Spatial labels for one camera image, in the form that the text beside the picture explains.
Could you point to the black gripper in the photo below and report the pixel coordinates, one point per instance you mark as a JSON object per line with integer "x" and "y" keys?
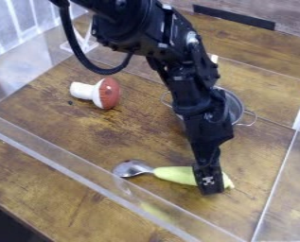
{"x": 208, "y": 127}

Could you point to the green handled metal spoon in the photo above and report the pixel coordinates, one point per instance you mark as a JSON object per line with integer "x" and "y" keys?
{"x": 177, "y": 174}

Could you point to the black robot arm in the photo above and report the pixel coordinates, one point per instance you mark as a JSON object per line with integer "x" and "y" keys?
{"x": 146, "y": 28}

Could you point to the small steel pot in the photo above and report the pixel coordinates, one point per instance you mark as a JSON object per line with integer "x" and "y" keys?
{"x": 234, "y": 107}

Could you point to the toy mushroom brown cap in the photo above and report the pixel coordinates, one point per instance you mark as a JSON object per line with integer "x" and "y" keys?
{"x": 103, "y": 93}

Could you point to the clear acrylic front barrier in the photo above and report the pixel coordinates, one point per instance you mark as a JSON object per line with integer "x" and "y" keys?
{"x": 164, "y": 213}

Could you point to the black strip on table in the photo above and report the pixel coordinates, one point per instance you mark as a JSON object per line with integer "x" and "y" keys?
{"x": 234, "y": 17}

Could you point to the clear acrylic triangle stand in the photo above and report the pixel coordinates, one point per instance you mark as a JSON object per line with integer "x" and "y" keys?
{"x": 87, "y": 42}

